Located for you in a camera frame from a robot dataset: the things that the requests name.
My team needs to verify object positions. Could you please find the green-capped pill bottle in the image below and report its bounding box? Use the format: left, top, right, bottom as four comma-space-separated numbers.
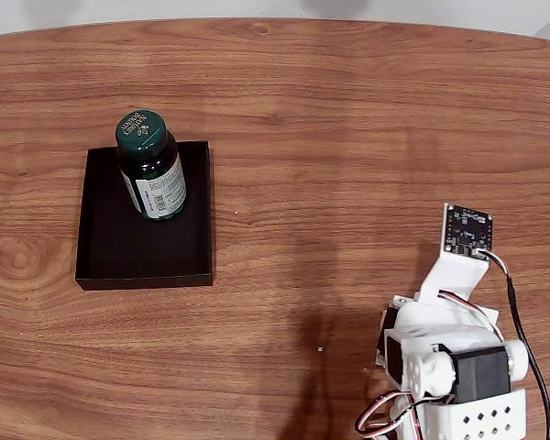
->
115, 109, 188, 222

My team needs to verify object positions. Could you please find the black camera cable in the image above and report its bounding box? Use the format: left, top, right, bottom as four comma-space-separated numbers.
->
478, 248, 550, 440

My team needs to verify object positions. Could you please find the camera board on white mount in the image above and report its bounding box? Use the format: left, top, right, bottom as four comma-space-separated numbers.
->
419, 202, 495, 313

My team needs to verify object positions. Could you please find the black shallow box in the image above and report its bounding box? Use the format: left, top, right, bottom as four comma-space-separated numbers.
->
74, 139, 216, 292

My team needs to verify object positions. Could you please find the red white black servo wire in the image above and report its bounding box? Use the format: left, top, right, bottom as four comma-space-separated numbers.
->
353, 392, 416, 435

